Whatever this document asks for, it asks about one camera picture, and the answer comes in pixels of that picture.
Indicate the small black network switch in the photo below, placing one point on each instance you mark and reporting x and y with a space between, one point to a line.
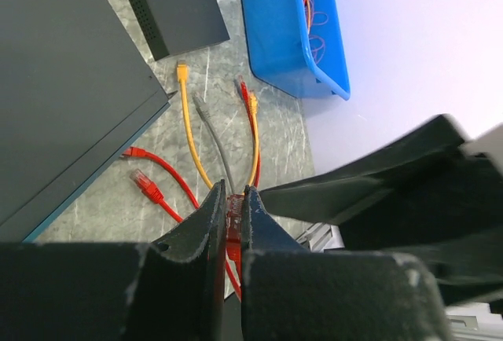
173 27

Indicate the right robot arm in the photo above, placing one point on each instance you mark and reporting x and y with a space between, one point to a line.
430 193

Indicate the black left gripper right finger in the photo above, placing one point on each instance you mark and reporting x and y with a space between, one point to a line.
290 293

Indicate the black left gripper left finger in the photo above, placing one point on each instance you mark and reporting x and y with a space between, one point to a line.
168 289

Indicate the large black network switch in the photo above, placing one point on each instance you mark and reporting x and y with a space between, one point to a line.
75 92

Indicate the blue plastic bin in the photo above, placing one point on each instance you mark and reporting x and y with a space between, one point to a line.
297 46

